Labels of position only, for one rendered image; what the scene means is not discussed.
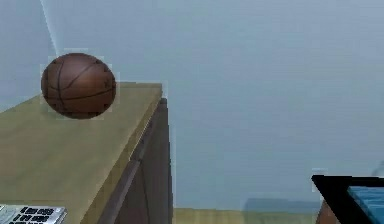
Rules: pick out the brown basketball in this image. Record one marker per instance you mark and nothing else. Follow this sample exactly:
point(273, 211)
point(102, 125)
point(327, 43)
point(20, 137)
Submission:
point(78, 86)

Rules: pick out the tan wooden chest of drawers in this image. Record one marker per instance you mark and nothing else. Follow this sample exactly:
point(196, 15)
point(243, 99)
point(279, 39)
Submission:
point(66, 156)

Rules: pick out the black framed bed with blue cover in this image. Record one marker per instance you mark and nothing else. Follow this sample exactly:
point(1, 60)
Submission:
point(346, 200)

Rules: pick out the silver remote control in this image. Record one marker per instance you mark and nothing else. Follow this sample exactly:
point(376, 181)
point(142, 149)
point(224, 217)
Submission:
point(31, 215)

